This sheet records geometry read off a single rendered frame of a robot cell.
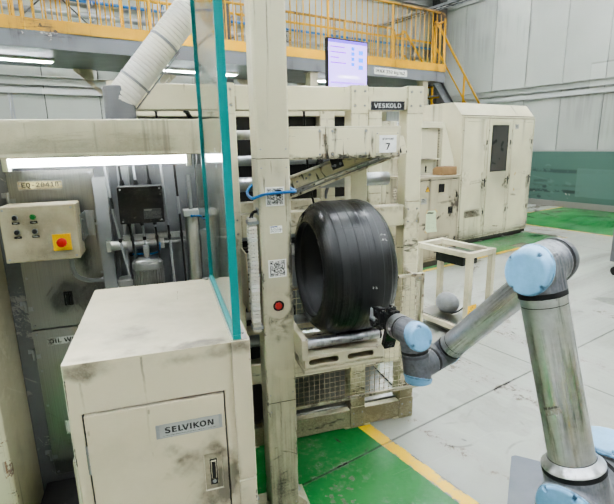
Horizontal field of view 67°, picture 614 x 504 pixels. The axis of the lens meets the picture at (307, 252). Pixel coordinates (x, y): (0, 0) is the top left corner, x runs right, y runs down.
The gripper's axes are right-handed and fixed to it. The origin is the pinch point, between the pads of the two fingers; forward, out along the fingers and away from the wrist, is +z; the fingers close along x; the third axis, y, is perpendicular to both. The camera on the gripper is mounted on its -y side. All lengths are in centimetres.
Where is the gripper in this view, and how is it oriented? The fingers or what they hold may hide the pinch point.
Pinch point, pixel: (372, 318)
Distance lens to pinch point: 187.0
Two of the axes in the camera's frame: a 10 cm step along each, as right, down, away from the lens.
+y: -0.6, -9.9, -1.1
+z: -2.9, -0.9, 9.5
